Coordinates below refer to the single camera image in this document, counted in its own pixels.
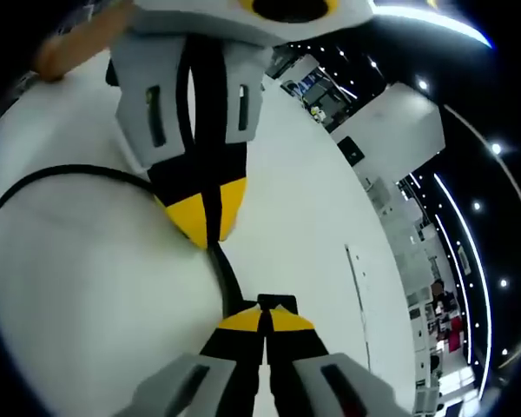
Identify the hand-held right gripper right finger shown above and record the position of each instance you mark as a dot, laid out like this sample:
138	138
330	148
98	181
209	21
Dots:
312	386

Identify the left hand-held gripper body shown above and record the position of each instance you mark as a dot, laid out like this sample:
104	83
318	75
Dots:
191	17

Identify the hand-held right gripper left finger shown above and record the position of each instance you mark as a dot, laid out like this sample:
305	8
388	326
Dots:
208	386

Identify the white desk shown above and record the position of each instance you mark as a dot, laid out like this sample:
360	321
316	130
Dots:
308	195

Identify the black square panel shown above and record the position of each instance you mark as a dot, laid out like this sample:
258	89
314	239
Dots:
351	150

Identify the white office cabinet row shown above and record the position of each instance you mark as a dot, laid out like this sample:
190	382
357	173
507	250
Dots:
399	269

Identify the colourful display shelf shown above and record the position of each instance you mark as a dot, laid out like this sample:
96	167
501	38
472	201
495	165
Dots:
453	334

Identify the white square pillar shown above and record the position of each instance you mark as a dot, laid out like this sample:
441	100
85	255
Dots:
408	126

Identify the long ceiling light strip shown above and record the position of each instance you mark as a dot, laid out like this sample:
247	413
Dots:
464	269

